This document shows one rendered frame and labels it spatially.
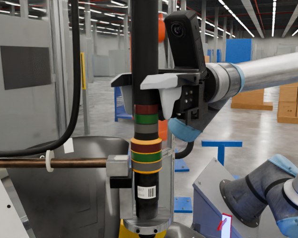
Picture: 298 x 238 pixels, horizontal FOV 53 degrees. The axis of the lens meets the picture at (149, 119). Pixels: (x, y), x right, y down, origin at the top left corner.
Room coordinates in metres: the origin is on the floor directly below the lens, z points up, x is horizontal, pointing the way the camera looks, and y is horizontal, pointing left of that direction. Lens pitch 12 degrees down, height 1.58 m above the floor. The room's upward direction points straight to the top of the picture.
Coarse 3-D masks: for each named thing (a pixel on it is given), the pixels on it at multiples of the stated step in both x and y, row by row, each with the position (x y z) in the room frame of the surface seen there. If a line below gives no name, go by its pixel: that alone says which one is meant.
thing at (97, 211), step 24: (96, 144) 0.55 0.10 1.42; (120, 144) 0.56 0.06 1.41; (24, 168) 0.50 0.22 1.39; (72, 168) 0.50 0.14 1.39; (96, 168) 0.50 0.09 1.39; (24, 192) 0.47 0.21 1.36; (48, 192) 0.47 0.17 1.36; (72, 192) 0.47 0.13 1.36; (96, 192) 0.47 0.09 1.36; (48, 216) 0.44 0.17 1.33; (72, 216) 0.44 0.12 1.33; (96, 216) 0.44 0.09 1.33
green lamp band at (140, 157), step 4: (132, 152) 0.38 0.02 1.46; (160, 152) 0.39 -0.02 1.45; (132, 156) 0.38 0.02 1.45; (136, 156) 0.38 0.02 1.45; (140, 156) 0.38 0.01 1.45; (144, 156) 0.37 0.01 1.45; (148, 156) 0.37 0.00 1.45; (152, 156) 0.38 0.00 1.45; (156, 156) 0.38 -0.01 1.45; (160, 156) 0.39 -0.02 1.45; (136, 160) 0.38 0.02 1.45; (140, 160) 0.38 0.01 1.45; (144, 160) 0.37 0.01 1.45; (148, 160) 0.37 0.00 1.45; (152, 160) 0.38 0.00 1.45; (156, 160) 0.38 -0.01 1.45
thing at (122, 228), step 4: (120, 224) 0.84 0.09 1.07; (120, 228) 0.84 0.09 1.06; (124, 228) 0.83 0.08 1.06; (120, 232) 0.84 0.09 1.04; (124, 232) 0.83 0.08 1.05; (128, 232) 0.82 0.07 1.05; (132, 232) 0.81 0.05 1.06; (160, 232) 0.83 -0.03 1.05; (164, 232) 0.84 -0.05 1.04; (120, 236) 0.84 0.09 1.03; (124, 236) 0.83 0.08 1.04; (128, 236) 0.82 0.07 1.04; (132, 236) 0.81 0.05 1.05; (136, 236) 0.80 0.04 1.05; (156, 236) 0.81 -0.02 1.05; (160, 236) 0.83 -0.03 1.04
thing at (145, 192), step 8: (136, 176) 0.39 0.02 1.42; (144, 176) 0.38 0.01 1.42; (152, 176) 0.38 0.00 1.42; (136, 184) 0.39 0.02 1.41; (144, 184) 0.38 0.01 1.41; (152, 184) 0.38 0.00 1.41; (136, 192) 0.39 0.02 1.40; (144, 192) 0.38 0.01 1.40; (152, 192) 0.38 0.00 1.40; (136, 200) 0.39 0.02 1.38; (144, 200) 0.38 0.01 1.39; (152, 200) 0.38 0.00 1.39; (136, 208) 0.39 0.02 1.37; (144, 208) 0.38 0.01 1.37; (152, 208) 0.38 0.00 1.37; (144, 216) 0.38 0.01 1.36; (152, 216) 0.38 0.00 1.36
